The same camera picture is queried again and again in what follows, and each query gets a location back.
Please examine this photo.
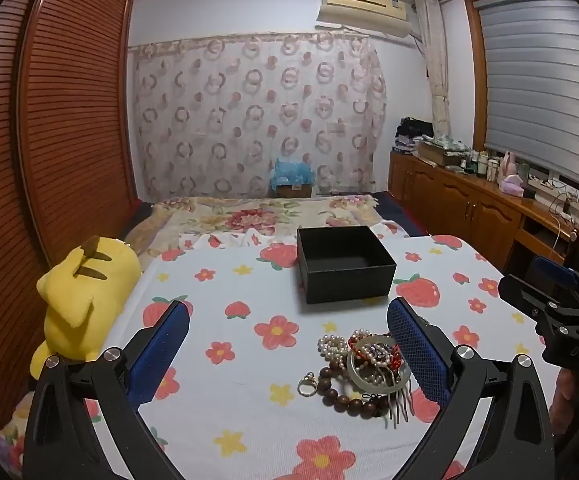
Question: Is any ring patterned sheer curtain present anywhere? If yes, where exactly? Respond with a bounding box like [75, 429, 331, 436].
[128, 31, 387, 198]

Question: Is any white side curtain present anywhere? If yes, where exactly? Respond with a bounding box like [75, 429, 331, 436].
[416, 0, 453, 141]

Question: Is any row of cosmetic bottles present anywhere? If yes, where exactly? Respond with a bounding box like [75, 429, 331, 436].
[462, 149, 503, 181]

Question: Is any blue plastic bag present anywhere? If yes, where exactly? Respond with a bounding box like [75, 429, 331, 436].
[269, 157, 317, 191]

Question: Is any stack of folded clothes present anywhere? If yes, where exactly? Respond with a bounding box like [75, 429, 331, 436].
[393, 117, 435, 156]

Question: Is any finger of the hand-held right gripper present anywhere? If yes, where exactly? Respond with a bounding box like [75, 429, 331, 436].
[498, 274, 570, 323]
[533, 255, 579, 293]

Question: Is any strawberry flower print sheet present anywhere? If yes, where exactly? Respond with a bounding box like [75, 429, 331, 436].
[0, 232, 565, 480]

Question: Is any grey window blind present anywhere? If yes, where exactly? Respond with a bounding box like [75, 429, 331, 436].
[472, 0, 579, 191]

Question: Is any wooden cabinet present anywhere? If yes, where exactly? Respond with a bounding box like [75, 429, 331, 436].
[387, 150, 579, 281]

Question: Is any black jewelry box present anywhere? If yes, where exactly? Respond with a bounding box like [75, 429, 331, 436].
[297, 225, 397, 305]

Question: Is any white pearl necklace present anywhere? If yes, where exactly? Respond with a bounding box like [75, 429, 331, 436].
[318, 329, 395, 391]

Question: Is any brown wooden bead bracelet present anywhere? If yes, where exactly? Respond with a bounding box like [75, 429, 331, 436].
[318, 366, 387, 418]

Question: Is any floral quilt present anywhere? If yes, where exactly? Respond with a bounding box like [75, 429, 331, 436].
[122, 195, 410, 261]

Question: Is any yellow plush toy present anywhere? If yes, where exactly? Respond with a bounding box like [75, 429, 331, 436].
[30, 235, 142, 381]

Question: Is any white cable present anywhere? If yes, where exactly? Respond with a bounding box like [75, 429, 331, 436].
[549, 192, 579, 251]

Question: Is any pale jade bangle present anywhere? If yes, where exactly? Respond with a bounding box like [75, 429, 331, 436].
[347, 335, 413, 392]

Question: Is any white power strip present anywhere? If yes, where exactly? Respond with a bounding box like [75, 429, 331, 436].
[524, 172, 579, 211]

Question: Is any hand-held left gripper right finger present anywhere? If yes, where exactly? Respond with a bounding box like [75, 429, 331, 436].
[387, 296, 556, 480]

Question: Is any pink tissue box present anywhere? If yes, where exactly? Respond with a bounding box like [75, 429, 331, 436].
[499, 172, 525, 196]

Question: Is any wall air conditioner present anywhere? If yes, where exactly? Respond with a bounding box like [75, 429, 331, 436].
[318, 0, 413, 38]

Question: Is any brown louvered wardrobe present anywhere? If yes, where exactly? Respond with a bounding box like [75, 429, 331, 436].
[0, 0, 137, 461]

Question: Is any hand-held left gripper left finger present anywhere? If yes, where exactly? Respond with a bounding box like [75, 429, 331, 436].
[23, 300, 192, 480]

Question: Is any red bead bracelet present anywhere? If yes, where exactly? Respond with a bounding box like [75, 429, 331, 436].
[348, 330, 407, 368]

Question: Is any box with floral cloth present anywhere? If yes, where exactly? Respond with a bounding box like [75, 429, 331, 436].
[417, 132, 473, 168]

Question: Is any small cardboard box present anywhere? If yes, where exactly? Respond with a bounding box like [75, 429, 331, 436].
[276, 183, 313, 199]

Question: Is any metal hair comb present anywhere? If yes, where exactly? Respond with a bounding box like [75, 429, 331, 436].
[387, 365, 417, 431]

